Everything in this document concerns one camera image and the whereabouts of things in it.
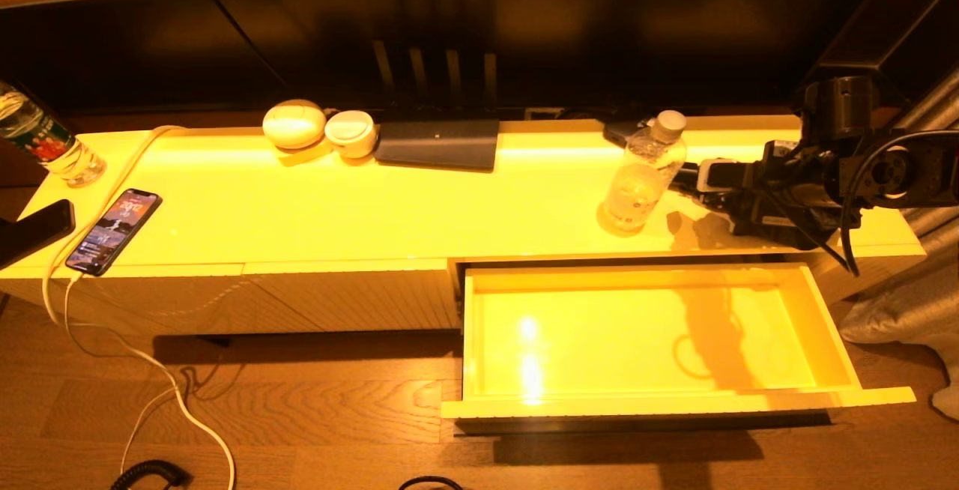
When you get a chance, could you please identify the black umbrella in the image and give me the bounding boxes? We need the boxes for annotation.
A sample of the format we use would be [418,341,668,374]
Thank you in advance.
[665,163,844,242]

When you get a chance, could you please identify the clear bottle with white cap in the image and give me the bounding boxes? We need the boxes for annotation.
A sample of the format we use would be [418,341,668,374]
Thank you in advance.
[601,109,689,235]

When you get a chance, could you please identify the cabinet drawer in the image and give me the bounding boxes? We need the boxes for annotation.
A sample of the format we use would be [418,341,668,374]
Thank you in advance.
[438,260,919,422]

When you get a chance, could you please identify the cream ribbed cabinet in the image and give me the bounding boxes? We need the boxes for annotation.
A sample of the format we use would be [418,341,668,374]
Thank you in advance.
[0,112,926,341]

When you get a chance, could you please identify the grey curtain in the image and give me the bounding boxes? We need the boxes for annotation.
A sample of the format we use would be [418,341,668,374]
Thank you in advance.
[838,67,959,423]

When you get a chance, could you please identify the small black flat device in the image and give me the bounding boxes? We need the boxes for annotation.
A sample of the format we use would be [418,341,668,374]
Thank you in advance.
[603,120,647,146]

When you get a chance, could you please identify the dark wooden shelf unit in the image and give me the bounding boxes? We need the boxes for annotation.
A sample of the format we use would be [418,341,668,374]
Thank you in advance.
[794,0,959,105]

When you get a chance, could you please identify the black flat television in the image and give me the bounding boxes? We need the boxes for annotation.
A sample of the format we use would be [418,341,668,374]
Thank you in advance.
[0,0,885,121]

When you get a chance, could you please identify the dark grey flat box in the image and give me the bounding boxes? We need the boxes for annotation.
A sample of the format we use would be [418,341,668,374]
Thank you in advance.
[375,118,500,172]

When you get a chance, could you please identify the white round lidded jar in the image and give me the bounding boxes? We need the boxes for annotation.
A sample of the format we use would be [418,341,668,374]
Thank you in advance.
[324,109,378,159]

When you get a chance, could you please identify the white egg-shaped device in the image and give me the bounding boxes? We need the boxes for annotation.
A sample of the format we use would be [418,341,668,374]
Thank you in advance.
[261,98,327,150]

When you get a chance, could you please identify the black smartphone on charger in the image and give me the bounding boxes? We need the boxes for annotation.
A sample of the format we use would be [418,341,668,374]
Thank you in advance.
[64,188,163,278]

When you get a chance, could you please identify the water bottle with green label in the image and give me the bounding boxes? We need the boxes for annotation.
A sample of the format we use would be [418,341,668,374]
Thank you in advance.
[0,79,107,188]

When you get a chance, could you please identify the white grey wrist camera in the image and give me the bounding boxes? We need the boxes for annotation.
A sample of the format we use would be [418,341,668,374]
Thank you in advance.
[697,159,761,193]

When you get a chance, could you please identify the white charging cable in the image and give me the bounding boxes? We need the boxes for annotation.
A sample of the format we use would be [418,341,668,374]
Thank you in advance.
[40,124,238,490]

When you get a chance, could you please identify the black coiled floor cable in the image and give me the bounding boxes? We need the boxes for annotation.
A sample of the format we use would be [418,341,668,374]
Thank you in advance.
[109,460,188,490]

